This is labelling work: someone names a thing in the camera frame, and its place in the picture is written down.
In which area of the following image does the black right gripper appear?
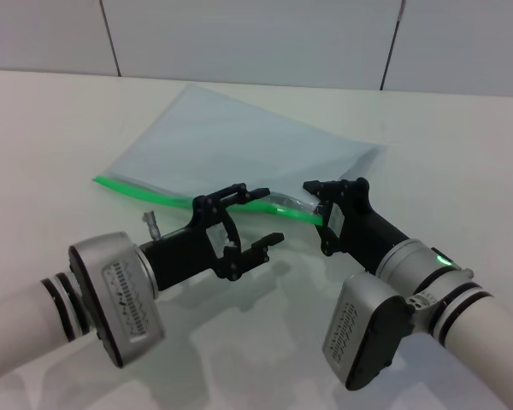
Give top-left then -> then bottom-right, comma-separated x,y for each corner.
303,177 -> 412,275

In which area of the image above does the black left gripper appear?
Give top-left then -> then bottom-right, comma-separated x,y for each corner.
139,182 -> 286,295

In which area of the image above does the clear green-zip document bag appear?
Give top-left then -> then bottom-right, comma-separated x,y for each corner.
92,84 -> 391,230

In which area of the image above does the silver cable connector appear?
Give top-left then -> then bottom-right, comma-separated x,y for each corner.
141,209 -> 163,241

